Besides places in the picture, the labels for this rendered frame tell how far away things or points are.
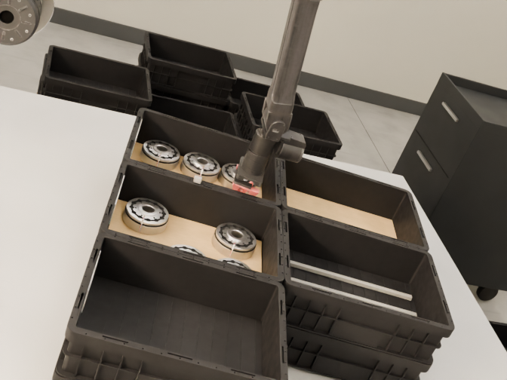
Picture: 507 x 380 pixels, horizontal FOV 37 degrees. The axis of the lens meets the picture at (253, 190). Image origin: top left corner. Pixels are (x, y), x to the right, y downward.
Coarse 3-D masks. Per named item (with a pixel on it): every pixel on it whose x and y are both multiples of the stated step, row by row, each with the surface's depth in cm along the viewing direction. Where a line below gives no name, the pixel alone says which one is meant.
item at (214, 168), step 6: (186, 156) 205; (192, 156) 206; (204, 156) 209; (186, 162) 202; (192, 162) 203; (216, 162) 207; (192, 168) 201; (198, 168) 202; (204, 168) 203; (210, 168) 204; (216, 168) 205; (204, 174) 201; (210, 174) 202
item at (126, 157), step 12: (144, 108) 205; (180, 120) 206; (132, 132) 192; (216, 132) 207; (132, 144) 187; (156, 168) 181; (276, 168) 201; (192, 180) 182; (276, 180) 196; (240, 192) 185; (276, 192) 191; (276, 204) 186
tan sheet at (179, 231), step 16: (112, 224) 174; (176, 224) 182; (192, 224) 185; (160, 240) 175; (176, 240) 177; (192, 240) 179; (208, 240) 181; (208, 256) 176; (224, 256) 178; (256, 256) 182
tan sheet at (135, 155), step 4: (136, 144) 208; (140, 144) 208; (136, 148) 206; (140, 148) 207; (132, 152) 203; (136, 152) 204; (132, 156) 202; (136, 156) 202; (180, 156) 210; (136, 160) 201; (140, 160) 201; (180, 160) 209; (180, 164) 207; (176, 168) 204; (220, 168) 212; (176, 172) 202; (180, 172) 203; (216, 180) 206; (216, 184) 204; (220, 184) 205; (260, 188) 210; (260, 192) 208; (256, 196) 206; (260, 196) 207
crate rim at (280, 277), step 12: (120, 168) 176; (144, 168) 179; (120, 180) 171; (180, 180) 180; (216, 192) 182; (228, 192) 183; (108, 204) 162; (264, 204) 184; (108, 216) 158; (276, 216) 181; (108, 228) 155; (276, 228) 177; (132, 240) 155; (144, 240) 156; (276, 240) 173; (180, 252) 157; (276, 252) 169; (228, 264) 159; (264, 276) 159
